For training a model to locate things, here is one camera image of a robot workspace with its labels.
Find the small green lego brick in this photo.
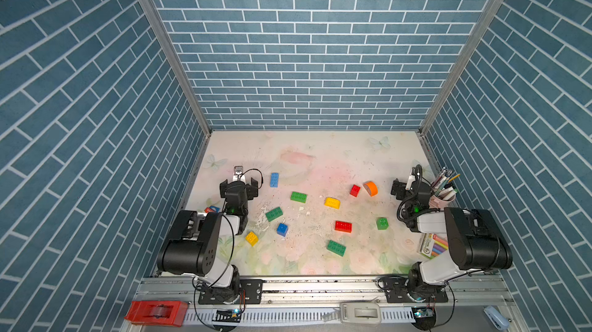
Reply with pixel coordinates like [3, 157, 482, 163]
[376, 217, 389, 230]

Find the orange round lego piece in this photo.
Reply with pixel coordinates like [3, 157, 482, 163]
[363, 181, 378, 196]

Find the small red lego brick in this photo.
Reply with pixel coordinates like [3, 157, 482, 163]
[350, 185, 361, 197]

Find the long red lego brick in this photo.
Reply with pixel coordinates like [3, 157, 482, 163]
[335, 220, 352, 233]

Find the long green lego brick front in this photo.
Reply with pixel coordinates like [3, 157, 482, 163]
[327, 240, 346, 256]

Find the long green lego brick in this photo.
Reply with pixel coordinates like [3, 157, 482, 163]
[290, 192, 308, 203]
[327, 240, 346, 256]
[265, 207, 283, 222]

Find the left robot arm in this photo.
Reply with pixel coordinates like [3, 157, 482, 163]
[157, 175, 261, 300]

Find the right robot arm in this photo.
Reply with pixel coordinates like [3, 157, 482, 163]
[391, 173, 513, 301]

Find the long blue lego brick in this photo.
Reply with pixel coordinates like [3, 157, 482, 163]
[269, 173, 279, 188]

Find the long green lego brick middle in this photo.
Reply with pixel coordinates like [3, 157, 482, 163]
[265, 207, 283, 222]

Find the small yellow lego brick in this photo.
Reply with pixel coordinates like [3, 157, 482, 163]
[245, 232, 259, 247]

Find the small blue lego brick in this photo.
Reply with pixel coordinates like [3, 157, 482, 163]
[277, 223, 288, 237]

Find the long green lego brick back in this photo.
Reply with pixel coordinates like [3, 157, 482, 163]
[290, 192, 308, 203]

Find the yellow rounded lego brick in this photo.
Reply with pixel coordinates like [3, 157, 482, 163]
[324, 197, 341, 210]

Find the pink pen cup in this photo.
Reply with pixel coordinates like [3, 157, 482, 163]
[430, 190, 456, 209]

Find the pack of coloured markers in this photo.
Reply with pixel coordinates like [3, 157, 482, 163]
[418, 233, 449, 259]

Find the red tape dispenser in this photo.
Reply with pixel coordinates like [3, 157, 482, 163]
[125, 301, 189, 327]

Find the light blue stapler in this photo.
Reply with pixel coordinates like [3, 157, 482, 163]
[483, 306, 510, 331]

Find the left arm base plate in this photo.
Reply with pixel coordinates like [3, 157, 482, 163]
[197, 278, 264, 305]

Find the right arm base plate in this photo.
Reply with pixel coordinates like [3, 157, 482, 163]
[376, 275, 449, 304]

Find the white slotted cable duct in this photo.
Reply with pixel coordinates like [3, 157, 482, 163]
[183, 307, 416, 327]

